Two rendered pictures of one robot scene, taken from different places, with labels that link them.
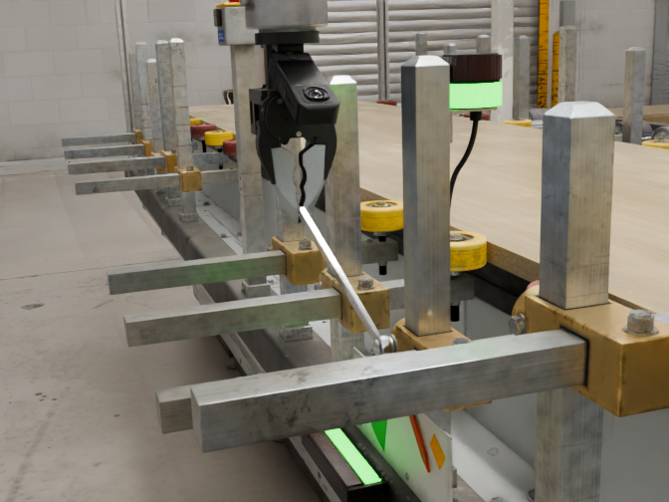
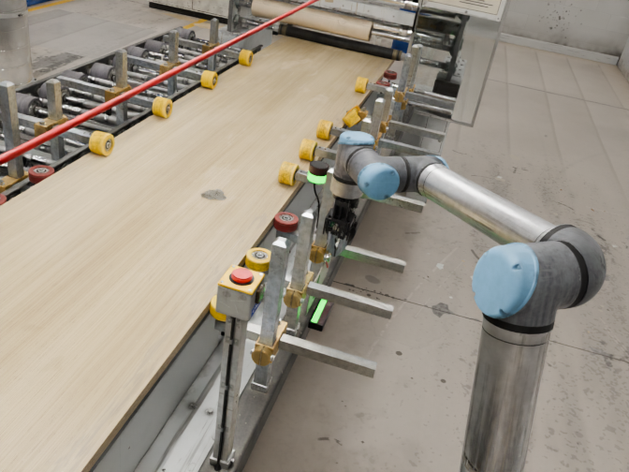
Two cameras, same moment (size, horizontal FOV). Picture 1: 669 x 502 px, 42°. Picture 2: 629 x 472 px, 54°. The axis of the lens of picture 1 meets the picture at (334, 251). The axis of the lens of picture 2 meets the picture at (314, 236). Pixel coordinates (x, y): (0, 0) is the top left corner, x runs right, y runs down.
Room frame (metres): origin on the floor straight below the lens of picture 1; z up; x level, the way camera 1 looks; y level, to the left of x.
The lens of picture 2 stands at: (2.32, 0.72, 1.90)
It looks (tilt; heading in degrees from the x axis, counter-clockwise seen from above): 31 degrees down; 209
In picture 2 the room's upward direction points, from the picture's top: 10 degrees clockwise
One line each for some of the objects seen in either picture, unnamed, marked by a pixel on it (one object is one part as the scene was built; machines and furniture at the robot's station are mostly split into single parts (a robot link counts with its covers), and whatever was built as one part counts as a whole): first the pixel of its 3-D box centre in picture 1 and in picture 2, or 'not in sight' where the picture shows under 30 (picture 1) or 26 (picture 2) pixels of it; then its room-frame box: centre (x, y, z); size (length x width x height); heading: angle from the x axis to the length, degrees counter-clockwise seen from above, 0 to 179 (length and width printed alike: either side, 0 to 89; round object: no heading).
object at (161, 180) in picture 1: (163, 181); not in sight; (2.20, 0.43, 0.82); 0.43 x 0.03 x 0.04; 108
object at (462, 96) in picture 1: (470, 94); (317, 175); (0.85, -0.14, 1.10); 0.06 x 0.06 x 0.02
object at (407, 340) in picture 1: (439, 359); (320, 246); (0.81, -0.10, 0.85); 0.13 x 0.06 x 0.05; 18
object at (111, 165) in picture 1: (150, 163); not in sight; (2.44, 0.51, 0.83); 0.43 x 0.03 x 0.04; 108
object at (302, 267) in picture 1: (296, 257); (269, 342); (1.29, 0.06, 0.84); 0.13 x 0.06 x 0.05; 18
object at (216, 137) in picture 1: (219, 149); not in sight; (2.50, 0.32, 0.85); 0.08 x 0.08 x 0.11
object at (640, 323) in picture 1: (640, 322); not in sight; (0.53, -0.19, 0.98); 0.02 x 0.02 x 0.01
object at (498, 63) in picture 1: (470, 67); (318, 168); (0.85, -0.14, 1.13); 0.06 x 0.06 x 0.02
